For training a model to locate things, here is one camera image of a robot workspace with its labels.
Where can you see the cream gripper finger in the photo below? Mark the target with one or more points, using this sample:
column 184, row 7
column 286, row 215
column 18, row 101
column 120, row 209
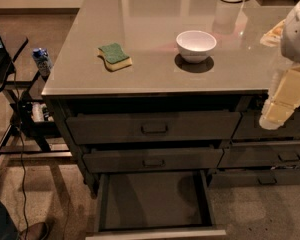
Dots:
column 288, row 90
column 273, row 116

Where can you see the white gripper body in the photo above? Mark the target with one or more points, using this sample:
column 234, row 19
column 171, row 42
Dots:
column 297, row 37

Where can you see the green and yellow sponge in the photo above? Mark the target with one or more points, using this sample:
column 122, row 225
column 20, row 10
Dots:
column 114, row 57

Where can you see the top right drawer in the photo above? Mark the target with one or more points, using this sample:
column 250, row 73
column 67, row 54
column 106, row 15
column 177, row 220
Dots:
column 249, row 127

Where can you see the middle right drawer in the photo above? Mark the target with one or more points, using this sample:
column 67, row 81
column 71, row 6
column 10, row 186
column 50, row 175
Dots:
column 261, row 154

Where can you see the bottom right drawer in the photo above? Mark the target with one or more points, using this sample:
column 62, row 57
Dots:
column 246, row 178

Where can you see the top left drawer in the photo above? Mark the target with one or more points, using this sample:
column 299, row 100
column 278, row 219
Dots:
column 152, row 127

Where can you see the middle left drawer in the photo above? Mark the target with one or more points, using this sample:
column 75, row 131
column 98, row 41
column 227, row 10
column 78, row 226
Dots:
column 152, row 159

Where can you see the open bottom left drawer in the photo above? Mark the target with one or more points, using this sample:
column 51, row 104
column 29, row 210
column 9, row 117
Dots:
column 162, row 205

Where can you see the white bowl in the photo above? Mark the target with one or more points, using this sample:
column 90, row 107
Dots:
column 195, row 46

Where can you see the plastic water bottle blue cap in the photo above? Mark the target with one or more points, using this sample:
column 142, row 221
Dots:
column 43, row 61

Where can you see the black side table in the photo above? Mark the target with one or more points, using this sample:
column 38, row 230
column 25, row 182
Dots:
column 23, row 135

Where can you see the brown shoe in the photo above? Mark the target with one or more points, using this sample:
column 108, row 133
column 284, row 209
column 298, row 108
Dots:
column 37, row 231

